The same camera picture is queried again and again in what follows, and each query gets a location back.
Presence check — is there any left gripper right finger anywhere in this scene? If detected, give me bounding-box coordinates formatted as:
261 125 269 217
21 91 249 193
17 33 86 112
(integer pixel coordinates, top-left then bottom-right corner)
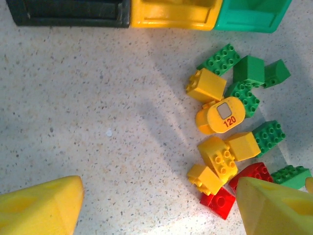
236 176 313 235

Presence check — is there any yellow lego cube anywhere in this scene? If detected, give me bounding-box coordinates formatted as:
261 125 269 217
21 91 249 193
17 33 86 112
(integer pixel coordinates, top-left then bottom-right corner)
224 131 262 162
185 68 227 103
186 163 224 196

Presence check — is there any black plastic bin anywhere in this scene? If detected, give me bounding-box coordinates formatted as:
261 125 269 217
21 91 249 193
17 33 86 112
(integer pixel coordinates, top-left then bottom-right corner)
6 0 132 28

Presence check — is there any yellow plastic bin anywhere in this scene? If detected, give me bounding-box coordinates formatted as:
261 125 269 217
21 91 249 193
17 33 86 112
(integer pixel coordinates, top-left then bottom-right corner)
129 0 224 32

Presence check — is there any small green sloped lego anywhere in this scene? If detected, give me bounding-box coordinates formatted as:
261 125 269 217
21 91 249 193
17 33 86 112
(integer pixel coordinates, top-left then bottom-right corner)
263 59 292 89

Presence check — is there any green two-by-four lego brick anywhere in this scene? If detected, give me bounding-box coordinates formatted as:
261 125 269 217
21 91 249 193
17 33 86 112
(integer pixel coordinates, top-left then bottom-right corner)
253 120 287 159
270 165 313 191
224 81 261 119
196 43 242 76

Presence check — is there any red two-by-four lego brick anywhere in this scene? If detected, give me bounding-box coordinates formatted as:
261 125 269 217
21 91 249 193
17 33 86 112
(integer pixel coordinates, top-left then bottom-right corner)
228 162 274 194

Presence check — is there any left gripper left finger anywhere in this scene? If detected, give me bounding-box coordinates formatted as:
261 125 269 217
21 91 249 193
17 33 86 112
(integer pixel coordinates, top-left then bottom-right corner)
0 175 85 235

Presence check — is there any small red lego brick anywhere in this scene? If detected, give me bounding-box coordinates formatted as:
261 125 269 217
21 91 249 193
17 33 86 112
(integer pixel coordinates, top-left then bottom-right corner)
200 186 237 220

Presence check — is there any round yellow lego marked 120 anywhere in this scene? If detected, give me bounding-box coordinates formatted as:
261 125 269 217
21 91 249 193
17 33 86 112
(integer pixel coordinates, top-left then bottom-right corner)
195 96 246 135

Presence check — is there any green plastic bin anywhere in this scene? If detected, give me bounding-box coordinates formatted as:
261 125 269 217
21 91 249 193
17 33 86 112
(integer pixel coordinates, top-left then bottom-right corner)
214 0 293 34

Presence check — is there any green sloped lego brick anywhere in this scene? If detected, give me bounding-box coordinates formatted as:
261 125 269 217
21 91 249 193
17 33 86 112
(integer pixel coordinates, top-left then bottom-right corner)
232 55 266 88

